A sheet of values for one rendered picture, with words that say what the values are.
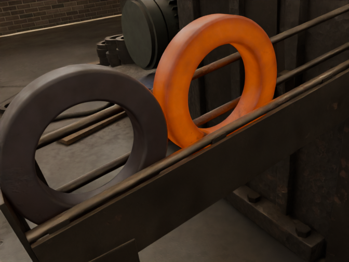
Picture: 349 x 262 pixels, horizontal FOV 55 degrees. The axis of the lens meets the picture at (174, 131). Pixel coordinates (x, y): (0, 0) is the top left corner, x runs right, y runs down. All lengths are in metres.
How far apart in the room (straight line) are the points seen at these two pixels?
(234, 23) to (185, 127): 0.14
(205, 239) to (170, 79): 0.83
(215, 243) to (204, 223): 0.10
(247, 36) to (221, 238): 0.82
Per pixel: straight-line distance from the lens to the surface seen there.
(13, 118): 0.33
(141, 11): 1.72
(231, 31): 0.41
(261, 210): 1.14
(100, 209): 0.36
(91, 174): 0.42
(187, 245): 1.13
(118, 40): 2.23
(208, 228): 1.18
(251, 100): 0.48
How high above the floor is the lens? 0.81
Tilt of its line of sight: 27 degrees down
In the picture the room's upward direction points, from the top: 6 degrees counter-clockwise
